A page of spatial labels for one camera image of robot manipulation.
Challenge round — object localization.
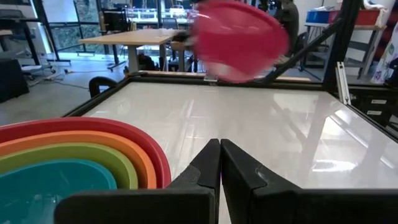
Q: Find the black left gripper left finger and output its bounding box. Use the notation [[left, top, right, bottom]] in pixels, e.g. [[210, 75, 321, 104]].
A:
[[53, 138, 222, 224]]

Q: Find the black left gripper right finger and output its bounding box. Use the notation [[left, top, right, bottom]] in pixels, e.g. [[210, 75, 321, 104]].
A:
[[220, 138, 398, 224]]

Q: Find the green plastic bowl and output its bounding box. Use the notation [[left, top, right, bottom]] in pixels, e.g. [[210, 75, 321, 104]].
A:
[[0, 142, 139, 190]]

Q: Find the orange plastic bowl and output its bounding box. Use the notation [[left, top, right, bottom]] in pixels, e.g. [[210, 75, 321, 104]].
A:
[[0, 130, 157, 190]]

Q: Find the teal plastic bowl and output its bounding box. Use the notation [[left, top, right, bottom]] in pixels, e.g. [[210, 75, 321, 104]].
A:
[[0, 158, 118, 224]]

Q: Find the pink plastic bowl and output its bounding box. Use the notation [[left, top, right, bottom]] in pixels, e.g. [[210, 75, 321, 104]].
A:
[[190, 0, 290, 84]]

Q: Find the red plastic bowl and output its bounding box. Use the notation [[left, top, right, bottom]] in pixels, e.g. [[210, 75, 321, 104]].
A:
[[0, 116, 173, 190]]

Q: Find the person's hand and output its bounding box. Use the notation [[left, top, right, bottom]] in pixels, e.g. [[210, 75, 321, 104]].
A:
[[170, 30, 197, 52]]

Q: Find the light wooden desk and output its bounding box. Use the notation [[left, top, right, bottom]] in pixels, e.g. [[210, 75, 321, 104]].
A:
[[78, 28, 188, 74]]

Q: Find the black low cabinet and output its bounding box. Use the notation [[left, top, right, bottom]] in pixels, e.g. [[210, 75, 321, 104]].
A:
[[0, 58, 30, 104]]

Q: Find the colourful printed cloth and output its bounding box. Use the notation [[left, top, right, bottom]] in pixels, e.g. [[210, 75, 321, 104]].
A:
[[371, 29, 398, 85]]

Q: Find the person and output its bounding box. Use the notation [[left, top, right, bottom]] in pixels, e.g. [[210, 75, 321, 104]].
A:
[[272, 0, 300, 65]]

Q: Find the black desk monitor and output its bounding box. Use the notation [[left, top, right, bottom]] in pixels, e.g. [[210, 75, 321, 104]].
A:
[[102, 9, 131, 32]]

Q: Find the blue storage bin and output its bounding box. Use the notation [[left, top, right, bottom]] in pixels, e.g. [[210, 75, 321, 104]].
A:
[[305, 9, 332, 24]]

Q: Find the red storage bin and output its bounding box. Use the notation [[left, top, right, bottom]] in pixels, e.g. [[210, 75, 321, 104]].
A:
[[354, 9, 382, 26]]

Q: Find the black looped cable hose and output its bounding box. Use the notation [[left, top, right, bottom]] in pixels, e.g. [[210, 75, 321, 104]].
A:
[[88, 76, 119, 99]]

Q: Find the silver aluminium bracket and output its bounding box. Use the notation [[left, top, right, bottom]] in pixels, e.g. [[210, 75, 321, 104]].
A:
[[335, 61, 352, 106]]

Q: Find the black diagonal frame strut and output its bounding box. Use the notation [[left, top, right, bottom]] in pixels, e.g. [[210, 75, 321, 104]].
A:
[[260, 17, 343, 84]]

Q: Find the black upright frame post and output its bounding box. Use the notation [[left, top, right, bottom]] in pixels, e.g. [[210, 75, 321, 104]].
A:
[[322, 0, 363, 91]]

